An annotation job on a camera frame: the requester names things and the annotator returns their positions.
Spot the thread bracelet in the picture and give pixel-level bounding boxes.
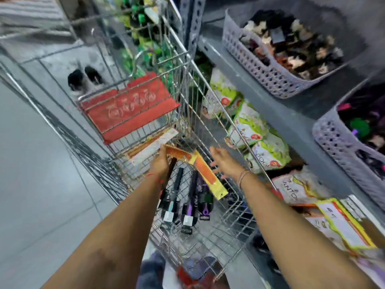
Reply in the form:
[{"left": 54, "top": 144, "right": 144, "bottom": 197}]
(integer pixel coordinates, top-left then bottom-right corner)
[{"left": 237, "top": 169, "right": 251, "bottom": 190}]

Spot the grey plastic basket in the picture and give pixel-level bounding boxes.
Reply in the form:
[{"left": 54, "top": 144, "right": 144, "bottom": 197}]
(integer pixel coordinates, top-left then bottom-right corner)
[
  {"left": 222, "top": 8, "right": 369, "bottom": 100},
  {"left": 312, "top": 82, "right": 385, "bottom": 209}
]

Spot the yellow and orange comb packet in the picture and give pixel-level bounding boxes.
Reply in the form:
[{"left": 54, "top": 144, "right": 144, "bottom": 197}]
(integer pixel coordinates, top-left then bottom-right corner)
[{"left": 189, "top": 150, "right": 229, "bottom": 201}]

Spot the black and purple hair brush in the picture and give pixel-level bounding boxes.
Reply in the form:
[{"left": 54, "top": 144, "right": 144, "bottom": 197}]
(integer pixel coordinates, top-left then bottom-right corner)
[{"left": 180, "top": 170, "right": 200, "bottom": 235}]

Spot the person's left forearm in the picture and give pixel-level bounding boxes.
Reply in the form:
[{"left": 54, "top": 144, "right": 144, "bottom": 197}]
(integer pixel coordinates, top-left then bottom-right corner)
[{"left": 42, "top": 173, "right": 169, "bottom": 289}]

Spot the green and white packet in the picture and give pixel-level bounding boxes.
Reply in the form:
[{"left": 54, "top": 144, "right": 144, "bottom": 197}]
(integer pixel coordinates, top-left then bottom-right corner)
[
  {"left": 244, "top": 132, "right": 292, "bottom": 174},
  {"left": 225, "top": 99, "right": 271, "bottom": 149},
  {"left": 202, "top": 67, "right": 244, "bottom": 119}
]

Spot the person's blue trouser leg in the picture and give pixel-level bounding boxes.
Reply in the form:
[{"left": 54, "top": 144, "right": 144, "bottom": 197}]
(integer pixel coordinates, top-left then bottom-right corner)
[{"left": 136, "top": 251, "right": 166, "bottom": 289}]

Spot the person's right hand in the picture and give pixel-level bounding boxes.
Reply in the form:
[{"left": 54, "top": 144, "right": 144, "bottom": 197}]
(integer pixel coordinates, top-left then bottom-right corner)
[{"left": 209, "top": 146, "right": 245, "bottom": 180}]

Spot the yellow bordered packet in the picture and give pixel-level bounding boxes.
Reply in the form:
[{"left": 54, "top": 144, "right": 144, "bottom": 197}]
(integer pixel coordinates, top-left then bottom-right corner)
[{"left": 316, "top": 198, "right": 378, "bottom": 250}]

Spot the grey metal shelf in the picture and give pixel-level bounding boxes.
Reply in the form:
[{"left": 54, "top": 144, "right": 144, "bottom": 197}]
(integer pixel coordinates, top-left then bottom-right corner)
[{"left": 197, "top": 0, "right": 385, "bottom": 226}]

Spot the red wrist thread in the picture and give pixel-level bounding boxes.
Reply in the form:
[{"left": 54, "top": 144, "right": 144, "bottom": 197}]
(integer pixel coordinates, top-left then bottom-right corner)
[{"left": 147, "top": 172, "right": 165, "bottom": 185}]

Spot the white and orange comb packet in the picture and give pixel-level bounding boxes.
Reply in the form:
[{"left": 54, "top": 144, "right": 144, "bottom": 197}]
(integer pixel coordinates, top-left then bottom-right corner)
[{"left": 126, "top": 127, "right": 180, "bottom": 166}]

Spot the person's left hand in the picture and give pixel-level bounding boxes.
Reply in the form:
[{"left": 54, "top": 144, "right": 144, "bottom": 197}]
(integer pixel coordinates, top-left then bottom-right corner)
[{"left": 149, "top": 144, "right": 171, "bottom": 182}]

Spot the pile of colourful hair clips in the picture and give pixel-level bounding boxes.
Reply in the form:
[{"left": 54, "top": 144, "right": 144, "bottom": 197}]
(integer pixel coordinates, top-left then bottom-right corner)
[{"left": 337, "top": 83, "right": 385, "bottom": 179}]

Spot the row of green bottles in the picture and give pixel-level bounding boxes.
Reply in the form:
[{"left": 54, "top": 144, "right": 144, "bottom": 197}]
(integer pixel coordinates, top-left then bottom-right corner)
[{"left": 116, "top": 0, "right": 182, "bottom": 88}]

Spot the metal wire shopping cart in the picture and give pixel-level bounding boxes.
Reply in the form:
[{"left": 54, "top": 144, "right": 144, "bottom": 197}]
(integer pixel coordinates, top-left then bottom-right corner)
[{"left": 0, "top": 0, "right": 279, "bottom": 282}]

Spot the black and teal hair brush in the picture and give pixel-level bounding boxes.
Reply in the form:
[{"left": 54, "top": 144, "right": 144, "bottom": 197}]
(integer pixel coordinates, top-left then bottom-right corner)
[{"left": 162, "top": 166, "right": 184, "bottom": 224}]

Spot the red cart seat flap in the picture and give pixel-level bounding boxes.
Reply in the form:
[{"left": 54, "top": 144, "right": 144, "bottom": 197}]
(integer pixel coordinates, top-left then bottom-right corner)
[{"left": 79, "top": 72, "right": 181, "bottom": 145}]

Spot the person's right forearm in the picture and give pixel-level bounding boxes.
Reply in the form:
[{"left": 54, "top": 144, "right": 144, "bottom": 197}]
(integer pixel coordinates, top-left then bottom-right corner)
[{"left": 238, "top": 170, "right": 380, "bottom": 289}]

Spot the pile of brown hair clips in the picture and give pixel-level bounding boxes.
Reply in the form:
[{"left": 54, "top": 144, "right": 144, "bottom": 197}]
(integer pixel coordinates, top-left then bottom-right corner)
[{"left": 240, "top": 9, "right": 345, "bottom": 81}]

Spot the grey perforated shelf upright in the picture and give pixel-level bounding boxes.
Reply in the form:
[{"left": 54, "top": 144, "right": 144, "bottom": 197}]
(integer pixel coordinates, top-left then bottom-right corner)
[{"left": 179, "top": 0, "right": 207, "bottom": 59}]

